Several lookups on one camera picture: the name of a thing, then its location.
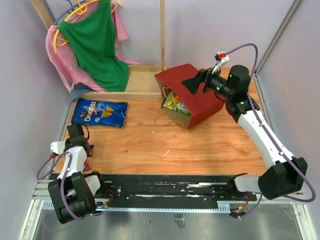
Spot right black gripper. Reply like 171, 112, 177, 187
181, 63, 233, 99

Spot red brown paper bag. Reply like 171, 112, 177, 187
154, 63, 224, 130

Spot yellow green candy bag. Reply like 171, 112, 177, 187
162, 90, 191, 116

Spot blue Doritos chip bag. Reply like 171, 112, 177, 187
71, 98, 129, 128

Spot purple Tops candy bag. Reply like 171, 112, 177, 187
83, 145, 95, 172

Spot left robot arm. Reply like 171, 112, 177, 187
48, 123, 107, 224

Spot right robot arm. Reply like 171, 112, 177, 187
181, 65, 308, 200

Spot blue grey cloth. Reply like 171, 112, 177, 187
69, 83, 94, 102

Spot wooden clothes rack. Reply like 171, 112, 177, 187
31, 0, 168, 101

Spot pink shirt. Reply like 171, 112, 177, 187
45, 2, 140, 92

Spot green shirt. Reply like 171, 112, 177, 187
58, 0, 130, 92

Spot dark green clothes hanger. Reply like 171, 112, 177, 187
53, 0, 79, 25

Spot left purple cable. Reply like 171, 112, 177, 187
36, 152, 106, 221

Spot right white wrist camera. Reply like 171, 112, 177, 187
212, 51, 230, 74

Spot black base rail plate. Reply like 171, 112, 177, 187
94, 173, 257, 213

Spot aluminium frame post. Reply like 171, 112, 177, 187
254, 0, 304, 76

